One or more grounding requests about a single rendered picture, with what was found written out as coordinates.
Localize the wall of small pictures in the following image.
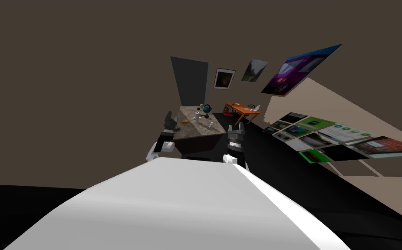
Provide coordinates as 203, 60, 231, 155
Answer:
263, 111, 402, 164

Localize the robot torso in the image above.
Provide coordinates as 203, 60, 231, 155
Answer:
3, 156, 352, 250

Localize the stone top kitchen island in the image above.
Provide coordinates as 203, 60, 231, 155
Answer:
173, 105, 228, 158

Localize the dark red chair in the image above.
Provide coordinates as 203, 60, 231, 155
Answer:
222, 104, 237, 118

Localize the dark grey door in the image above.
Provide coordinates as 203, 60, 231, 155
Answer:
170, 56, 212, 109

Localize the white framed dark picture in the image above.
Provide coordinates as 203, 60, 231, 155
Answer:
213, 67, 236, 91

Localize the orange wooden table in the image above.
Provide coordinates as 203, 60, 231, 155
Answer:
224, 102, 263, 126

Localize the grey green picture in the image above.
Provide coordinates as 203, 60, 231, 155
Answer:
241, 58, 269, 83

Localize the large purple picture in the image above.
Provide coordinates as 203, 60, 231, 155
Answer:
260, 43, 343, 97

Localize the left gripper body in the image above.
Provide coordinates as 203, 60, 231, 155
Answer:
164, 111, 178, 134

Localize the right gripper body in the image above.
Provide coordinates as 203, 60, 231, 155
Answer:
227, 129, 246, 140

